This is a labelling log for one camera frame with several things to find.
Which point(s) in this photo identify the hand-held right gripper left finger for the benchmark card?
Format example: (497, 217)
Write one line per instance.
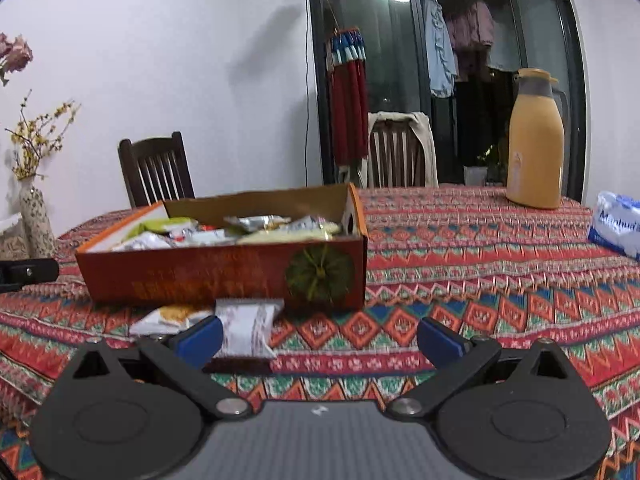
(200, 340)

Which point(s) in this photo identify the yellow snack packet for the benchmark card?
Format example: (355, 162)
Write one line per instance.
(290, 237)

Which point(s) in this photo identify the white plastic bucket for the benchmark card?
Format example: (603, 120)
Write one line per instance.
(475, 176)

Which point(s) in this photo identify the white hanging garment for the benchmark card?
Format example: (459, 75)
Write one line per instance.
(500, 62)

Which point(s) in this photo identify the patterned container white lid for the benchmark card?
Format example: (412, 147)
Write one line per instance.
(12, 245)

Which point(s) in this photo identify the yellow-green snack packet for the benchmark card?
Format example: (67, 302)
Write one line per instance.
(160, 227)

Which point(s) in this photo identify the yellow flower branches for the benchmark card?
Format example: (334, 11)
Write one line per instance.
(40, 135)

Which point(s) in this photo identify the white brown-print snack packet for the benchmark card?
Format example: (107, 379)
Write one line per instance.
(247, 330)

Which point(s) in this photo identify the yellow thermos jug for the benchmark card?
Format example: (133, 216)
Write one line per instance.
(535, 150)

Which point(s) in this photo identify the red hanging tassel decoration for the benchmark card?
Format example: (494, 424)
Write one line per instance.
(347, 100)

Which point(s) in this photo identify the pink artificial flowers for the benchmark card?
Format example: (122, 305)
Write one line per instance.
(15, 55)

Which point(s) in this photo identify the white blue tissue pack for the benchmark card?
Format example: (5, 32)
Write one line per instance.
(617, 225)

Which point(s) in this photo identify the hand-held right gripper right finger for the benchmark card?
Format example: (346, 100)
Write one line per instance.
(440, 340)

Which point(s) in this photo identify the chair with draped cloth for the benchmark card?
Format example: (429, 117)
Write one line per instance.
(427, 150)

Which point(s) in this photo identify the silver snack packet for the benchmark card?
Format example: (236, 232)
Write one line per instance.
(255, 223)
(315, 225)

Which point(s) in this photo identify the dark framed glass door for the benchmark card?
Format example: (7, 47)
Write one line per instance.
(390, 60)

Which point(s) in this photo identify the pink hanging garment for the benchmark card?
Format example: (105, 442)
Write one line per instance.
(470, 25)

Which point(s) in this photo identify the orange cardboard box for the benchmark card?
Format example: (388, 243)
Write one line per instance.
(200, 280)

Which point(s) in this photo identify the light blue hanging shirt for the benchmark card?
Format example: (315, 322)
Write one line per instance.
(440, 55)

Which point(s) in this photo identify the brown slatted wooden chair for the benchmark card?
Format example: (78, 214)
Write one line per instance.
(392, 160)

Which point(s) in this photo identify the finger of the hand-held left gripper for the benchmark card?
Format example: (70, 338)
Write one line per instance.
(27, 272)

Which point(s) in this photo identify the dark wooden chair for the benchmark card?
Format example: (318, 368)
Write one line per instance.
(155, 170)

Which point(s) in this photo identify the floral patterned vase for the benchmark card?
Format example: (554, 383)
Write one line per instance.
(37, 225)

